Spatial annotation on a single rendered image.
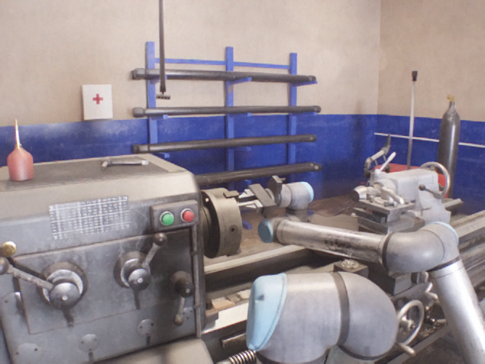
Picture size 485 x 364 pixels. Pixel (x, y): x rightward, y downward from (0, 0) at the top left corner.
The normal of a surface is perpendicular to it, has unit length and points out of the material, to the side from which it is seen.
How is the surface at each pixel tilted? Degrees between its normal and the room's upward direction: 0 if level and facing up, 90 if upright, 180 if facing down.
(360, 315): 72
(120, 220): 90
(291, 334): 83
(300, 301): 45
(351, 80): 90
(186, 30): 90
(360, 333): 98
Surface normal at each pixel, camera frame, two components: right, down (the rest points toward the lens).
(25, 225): 0.51, 0.18
